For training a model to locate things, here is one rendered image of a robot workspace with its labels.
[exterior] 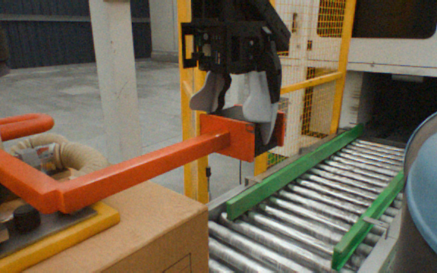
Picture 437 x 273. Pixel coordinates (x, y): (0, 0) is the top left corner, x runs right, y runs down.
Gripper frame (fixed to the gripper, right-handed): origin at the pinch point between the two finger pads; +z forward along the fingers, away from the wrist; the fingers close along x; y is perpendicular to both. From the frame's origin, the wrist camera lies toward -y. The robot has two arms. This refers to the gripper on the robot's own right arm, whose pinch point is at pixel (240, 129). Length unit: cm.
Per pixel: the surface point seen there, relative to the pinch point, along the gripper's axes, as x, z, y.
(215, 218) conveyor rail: -56, 67, -61
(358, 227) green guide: -2, 57, -78
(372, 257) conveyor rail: 6, 61, -70
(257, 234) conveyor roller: -35, 67, -62
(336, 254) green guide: -3, 58, -60
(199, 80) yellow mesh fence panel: -67, 8, -64
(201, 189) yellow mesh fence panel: -67, 58, -64
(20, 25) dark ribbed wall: -1069, -12, -386
